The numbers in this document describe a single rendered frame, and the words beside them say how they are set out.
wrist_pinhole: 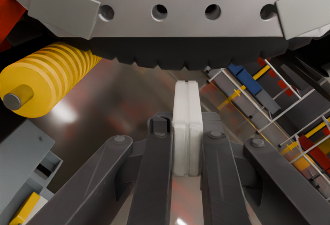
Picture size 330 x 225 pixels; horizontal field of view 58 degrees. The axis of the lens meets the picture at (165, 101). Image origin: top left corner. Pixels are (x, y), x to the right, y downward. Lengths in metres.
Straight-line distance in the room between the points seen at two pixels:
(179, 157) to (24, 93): 0.19
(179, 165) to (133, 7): 0.15
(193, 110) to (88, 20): 0.14
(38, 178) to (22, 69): 0.47
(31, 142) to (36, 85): 0.42
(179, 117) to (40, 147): 0.59
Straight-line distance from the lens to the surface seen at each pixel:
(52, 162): 0.84
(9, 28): 0.36
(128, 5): 0.26
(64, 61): 0.35
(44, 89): 0.31
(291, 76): 4.21
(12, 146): 0.69
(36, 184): 0.75
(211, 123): 0.17
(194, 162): 0.15
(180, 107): 0.16
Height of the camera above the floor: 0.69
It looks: 18 degrees down
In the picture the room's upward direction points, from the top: 47 degrees clockwise
